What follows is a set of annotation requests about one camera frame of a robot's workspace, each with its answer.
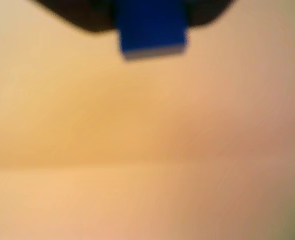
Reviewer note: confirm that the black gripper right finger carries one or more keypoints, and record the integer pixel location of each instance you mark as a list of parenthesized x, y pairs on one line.
[(205, 11)]

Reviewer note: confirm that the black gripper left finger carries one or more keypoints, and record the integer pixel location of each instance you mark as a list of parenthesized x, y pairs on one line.
[(87, 15)]

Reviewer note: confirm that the tiny blue cube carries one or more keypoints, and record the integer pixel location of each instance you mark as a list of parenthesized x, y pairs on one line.
[(152, 30)]

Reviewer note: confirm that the orange paper square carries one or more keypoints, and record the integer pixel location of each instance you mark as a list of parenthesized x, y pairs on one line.
[(137, 125)]

